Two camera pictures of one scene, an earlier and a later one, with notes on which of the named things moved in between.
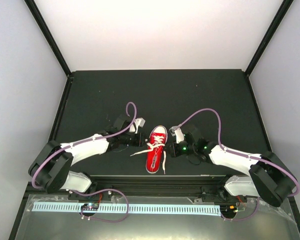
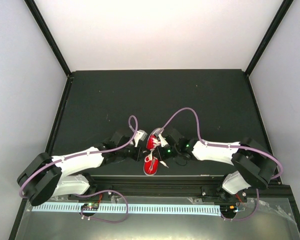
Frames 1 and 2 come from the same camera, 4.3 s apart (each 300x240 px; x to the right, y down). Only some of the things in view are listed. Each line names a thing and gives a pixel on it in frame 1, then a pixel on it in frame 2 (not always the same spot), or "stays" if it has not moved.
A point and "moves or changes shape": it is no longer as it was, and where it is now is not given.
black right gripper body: (177, 152) to (164, 155)
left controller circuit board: (90, 207) stays
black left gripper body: (136, 142) to (134, 155)
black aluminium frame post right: (285, 5) stays
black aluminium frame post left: (38, 16) stays
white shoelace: (156, 142) moves or changes shape
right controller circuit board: (228, 209) stays
